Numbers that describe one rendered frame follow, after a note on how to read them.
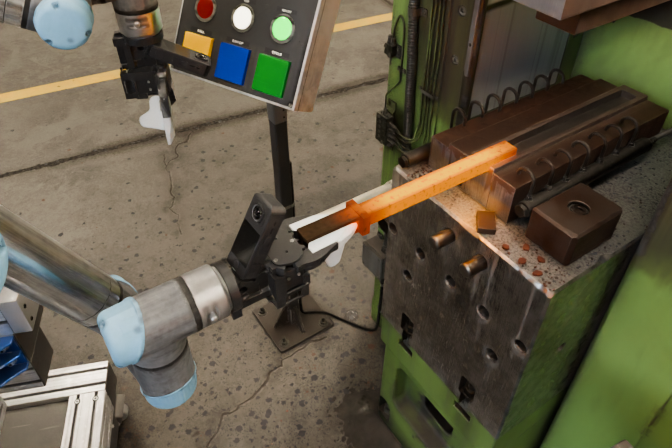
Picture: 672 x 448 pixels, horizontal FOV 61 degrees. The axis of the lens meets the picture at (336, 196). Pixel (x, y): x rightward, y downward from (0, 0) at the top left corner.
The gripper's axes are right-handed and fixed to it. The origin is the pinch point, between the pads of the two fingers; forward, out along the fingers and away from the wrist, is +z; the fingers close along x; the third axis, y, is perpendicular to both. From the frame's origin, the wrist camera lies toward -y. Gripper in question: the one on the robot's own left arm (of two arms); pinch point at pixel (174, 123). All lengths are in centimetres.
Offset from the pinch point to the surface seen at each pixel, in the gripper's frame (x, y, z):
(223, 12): -16.6, -12.6, -15.5
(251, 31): -10.4, -17.7, -13.5
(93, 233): -76, 49, 93
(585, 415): 53, -75, 48
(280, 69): -1.5, -22.3, -9.1
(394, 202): 41, -34, -8
